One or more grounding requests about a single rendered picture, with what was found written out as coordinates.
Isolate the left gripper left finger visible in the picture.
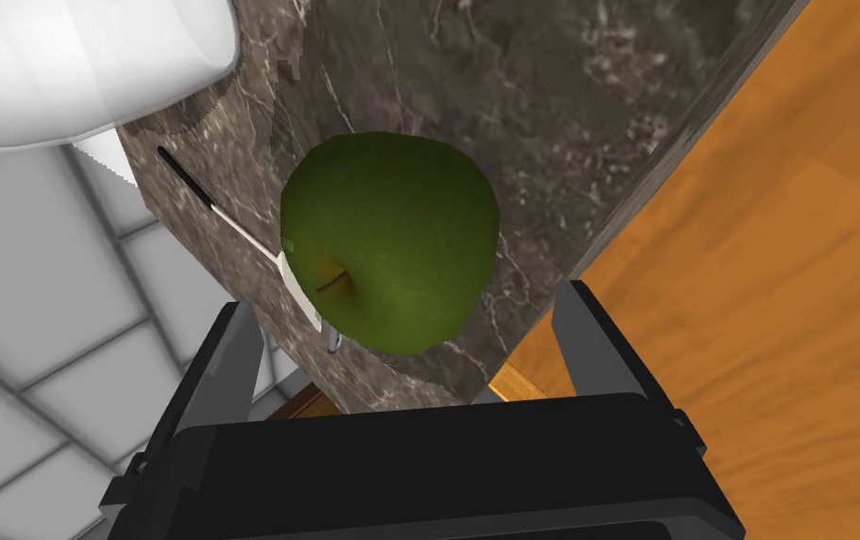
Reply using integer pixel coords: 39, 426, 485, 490
145, 300, 265, 461

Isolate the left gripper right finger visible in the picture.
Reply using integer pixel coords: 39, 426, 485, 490
551, 278, 677, 413

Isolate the green apple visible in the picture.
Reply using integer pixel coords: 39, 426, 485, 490
279, 131, 502, 357

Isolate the black handled spatula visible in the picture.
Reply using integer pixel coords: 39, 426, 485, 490
156, 145, 344, 355

